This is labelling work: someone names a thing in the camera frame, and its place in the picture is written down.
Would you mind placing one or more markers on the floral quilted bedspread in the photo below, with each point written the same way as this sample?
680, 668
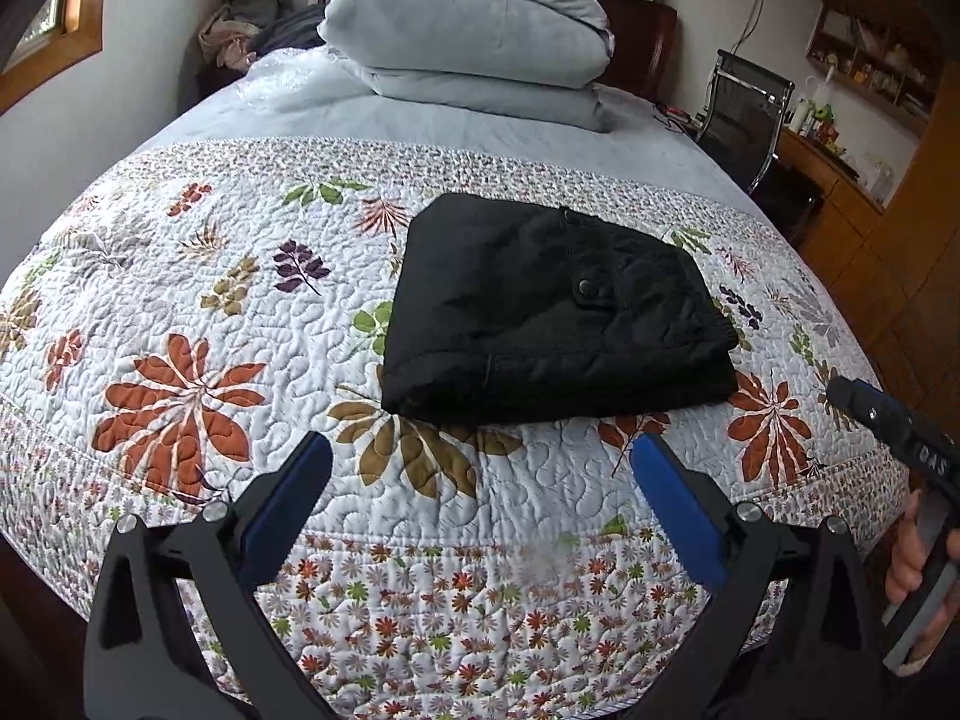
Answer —
225, 300

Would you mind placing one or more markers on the dark wooden headboard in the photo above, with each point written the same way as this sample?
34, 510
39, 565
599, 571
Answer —
645, 45

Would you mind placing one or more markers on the folded light blue duvet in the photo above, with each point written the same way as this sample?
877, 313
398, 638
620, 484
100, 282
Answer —
465, 22

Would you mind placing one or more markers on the black mesh chair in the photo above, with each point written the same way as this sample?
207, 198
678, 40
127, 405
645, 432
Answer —
742, 120

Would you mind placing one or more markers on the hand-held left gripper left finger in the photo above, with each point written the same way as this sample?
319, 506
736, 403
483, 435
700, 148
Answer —
289, 502

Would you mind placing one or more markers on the white bottle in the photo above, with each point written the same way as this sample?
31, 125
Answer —
802, 118

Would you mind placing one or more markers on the wooden wall shelf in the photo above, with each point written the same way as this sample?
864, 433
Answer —
874, 67

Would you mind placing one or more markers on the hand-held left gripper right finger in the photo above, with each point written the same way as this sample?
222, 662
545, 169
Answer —
675, 514

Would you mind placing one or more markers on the person's right hand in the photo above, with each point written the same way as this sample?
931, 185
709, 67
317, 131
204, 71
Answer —
907, 547

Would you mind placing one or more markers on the wooden window frame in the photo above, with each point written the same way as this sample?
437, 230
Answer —
60, 22

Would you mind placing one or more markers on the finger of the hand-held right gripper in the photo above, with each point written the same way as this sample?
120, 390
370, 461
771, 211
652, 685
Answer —
870, 409

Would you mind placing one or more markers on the pile of clothes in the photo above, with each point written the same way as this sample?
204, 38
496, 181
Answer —
240, 30

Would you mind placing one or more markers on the black pants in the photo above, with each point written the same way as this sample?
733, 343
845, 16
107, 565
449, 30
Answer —
525, 300

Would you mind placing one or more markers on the wooden desk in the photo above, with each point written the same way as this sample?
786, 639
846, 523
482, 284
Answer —
847, 202

